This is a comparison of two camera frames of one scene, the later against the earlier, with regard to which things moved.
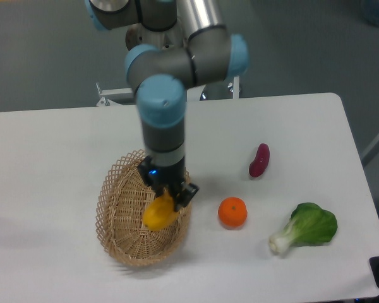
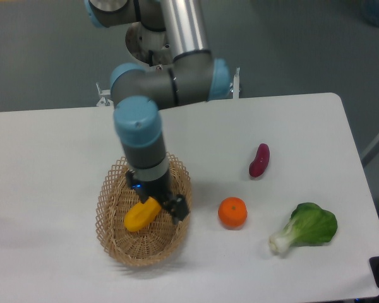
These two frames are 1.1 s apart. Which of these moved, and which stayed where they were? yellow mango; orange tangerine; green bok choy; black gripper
Moved: yellow mango; black gripper
Stayed: green bok choy; orange tangerine
